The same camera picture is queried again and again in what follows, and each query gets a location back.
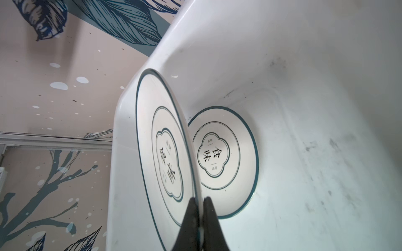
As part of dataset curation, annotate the white plastic bin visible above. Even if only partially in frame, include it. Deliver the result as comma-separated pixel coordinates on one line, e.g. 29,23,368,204
106,1,402,251

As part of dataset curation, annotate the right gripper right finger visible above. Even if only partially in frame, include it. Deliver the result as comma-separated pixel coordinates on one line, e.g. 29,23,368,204
203,197,229,251

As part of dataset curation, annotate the white green-rimmed plate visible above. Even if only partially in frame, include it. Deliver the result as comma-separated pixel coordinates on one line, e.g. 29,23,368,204
188,106,259,219
136,69,203,251

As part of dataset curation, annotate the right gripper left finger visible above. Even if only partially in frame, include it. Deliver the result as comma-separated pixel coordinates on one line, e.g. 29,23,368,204
172,198,200,251

